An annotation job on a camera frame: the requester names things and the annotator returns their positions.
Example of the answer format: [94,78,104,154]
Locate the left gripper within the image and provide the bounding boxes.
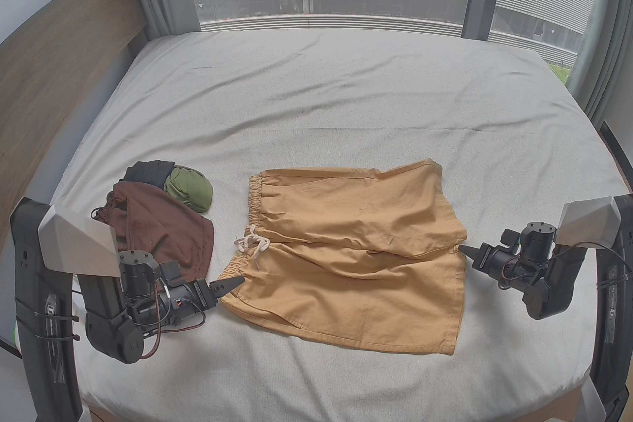
[157,276,244,327]

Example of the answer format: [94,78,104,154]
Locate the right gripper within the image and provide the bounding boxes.
[458,243,526,286]

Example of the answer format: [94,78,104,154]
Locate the tan shorts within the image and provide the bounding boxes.
[219,158,468,356]

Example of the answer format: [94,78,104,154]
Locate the bed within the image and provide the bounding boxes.
[0,0,633,422]

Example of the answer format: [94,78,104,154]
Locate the brown shorts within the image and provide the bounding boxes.
[91,182,215,285]

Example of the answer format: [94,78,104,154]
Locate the green garment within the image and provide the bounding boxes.
[165,165,214,214]

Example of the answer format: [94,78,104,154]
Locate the black garment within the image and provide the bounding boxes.
[124,160,175,189]

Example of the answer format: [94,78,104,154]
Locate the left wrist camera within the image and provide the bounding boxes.
[158,261,186,287]

